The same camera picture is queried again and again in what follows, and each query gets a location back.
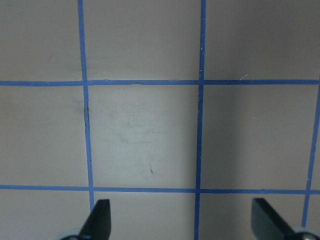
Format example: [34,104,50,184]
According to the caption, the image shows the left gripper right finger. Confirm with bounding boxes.
[251,198,299,240]

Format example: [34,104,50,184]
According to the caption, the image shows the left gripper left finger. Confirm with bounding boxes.
[77,199,112,240]

